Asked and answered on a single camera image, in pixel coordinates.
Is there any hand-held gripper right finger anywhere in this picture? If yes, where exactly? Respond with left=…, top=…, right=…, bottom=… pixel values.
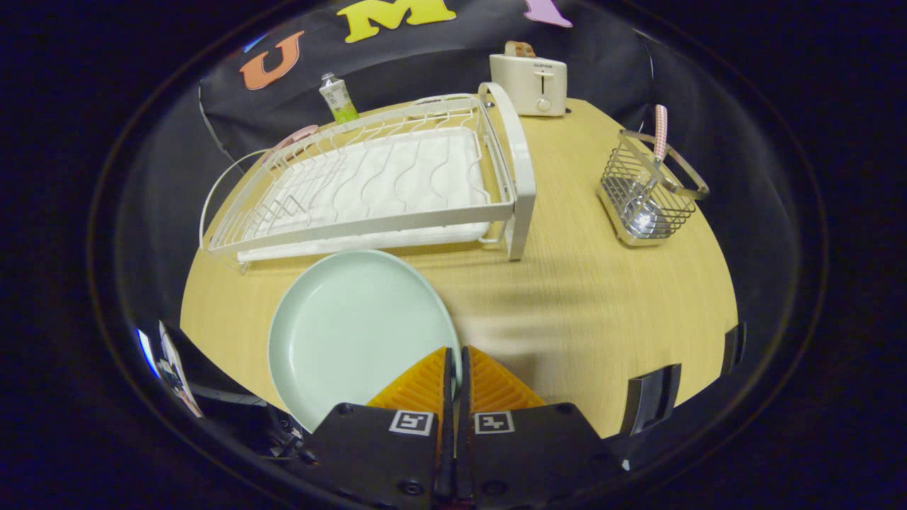
left=457, top=345, right=624, bottom=507

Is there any pink plate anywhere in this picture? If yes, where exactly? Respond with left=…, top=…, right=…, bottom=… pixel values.
left=262, top=125, right=320, bottom=165

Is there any white wire dish rack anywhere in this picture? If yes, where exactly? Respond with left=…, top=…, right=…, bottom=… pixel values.
left=200, top=81, right=537, bottom=273

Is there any light green plate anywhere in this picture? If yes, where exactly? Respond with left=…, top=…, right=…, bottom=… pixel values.
left=267, top=249, right=463, bottom=433

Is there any white printed sheet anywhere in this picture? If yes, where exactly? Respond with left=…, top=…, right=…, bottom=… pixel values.
left=157, top=320, right=205, bottom=419

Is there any green dish soap bottle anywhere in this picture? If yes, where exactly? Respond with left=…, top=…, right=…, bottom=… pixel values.
left=318, top=72, right=361, bottom=125

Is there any white toaster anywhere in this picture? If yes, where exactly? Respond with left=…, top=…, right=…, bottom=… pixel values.
left=489, top=53, right=568, bottom=118

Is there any bright blue screen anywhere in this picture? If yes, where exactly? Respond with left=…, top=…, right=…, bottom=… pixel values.
left=136, top=327, right=162, bottom=380

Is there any black backdrop cloth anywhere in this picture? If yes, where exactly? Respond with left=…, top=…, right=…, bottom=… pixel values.
left=191, top=0, right=660, bottom=167

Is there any black chair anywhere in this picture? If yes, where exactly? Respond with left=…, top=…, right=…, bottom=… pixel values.
left=621, top=363, right=682, bottom=436
left=721, top=323, right=748, bottom=376

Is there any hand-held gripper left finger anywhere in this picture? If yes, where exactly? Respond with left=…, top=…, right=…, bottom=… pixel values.
left=301, top=346, right=456, bottom=510

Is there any metal wire basket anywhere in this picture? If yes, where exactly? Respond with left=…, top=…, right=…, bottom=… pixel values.
left=599, top=129, right=711, bottom=247

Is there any pink handled metal spoon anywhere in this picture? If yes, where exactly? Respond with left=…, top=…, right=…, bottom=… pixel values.
left=627, top=104, right=669, bottom=238

